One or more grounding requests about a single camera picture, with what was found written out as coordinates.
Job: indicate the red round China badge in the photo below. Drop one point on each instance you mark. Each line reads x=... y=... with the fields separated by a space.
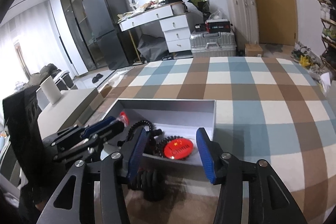
x=178 y=149

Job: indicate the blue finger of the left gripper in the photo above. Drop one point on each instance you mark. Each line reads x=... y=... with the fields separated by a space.
x=95 y=127
x=106 y=133

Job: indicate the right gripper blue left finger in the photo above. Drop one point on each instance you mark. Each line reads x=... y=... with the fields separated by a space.
x=136 y=154

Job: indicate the silver suitcase lying flat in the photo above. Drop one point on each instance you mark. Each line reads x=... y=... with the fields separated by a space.
x=220 y=44

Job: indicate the wooden shoe rack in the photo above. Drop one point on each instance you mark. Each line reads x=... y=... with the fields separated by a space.
x=327 y=17

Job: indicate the grey cardboard box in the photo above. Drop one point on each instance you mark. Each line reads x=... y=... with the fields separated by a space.
x=174 y=117

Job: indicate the glass door cabinet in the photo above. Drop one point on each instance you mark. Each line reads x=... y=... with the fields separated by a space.
x=80 y=30

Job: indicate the dark grey refrigerator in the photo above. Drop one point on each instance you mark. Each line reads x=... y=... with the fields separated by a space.
x=119 y=47

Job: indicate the white upright suitcase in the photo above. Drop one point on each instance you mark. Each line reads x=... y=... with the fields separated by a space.
x=243 y=17

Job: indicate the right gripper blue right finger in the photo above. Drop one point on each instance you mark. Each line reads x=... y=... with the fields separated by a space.
x=208 y=162

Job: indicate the black red box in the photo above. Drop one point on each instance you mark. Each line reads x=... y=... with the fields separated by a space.
x=218 y=25

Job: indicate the small cardboard box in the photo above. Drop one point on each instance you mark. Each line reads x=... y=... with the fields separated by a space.
x=253 y=50

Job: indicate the white desk with drawers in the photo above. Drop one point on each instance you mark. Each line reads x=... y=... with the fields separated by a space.
x=175 y=22

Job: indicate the plaid bed cover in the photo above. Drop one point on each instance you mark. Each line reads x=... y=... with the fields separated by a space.
x=267 y=108

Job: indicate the white paper roll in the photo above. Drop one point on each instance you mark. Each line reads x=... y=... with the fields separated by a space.
x=50 y=90

